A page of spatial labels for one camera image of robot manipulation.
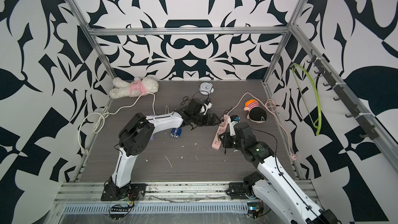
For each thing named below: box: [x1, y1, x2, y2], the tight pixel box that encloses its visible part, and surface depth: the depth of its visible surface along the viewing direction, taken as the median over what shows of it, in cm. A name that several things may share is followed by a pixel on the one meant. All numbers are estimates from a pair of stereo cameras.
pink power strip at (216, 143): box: [211, 114, 231, 151], surface depth 91 cm
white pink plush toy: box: [109, 77, 159, 100], surface depth 107 cm
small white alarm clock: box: [199, 81, 215, 95], surface depth 114 cm
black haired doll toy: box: [243, 99, 267, 124], surface depth 98 cm
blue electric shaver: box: [169, 127, 182, 139], surface depth 93 cm
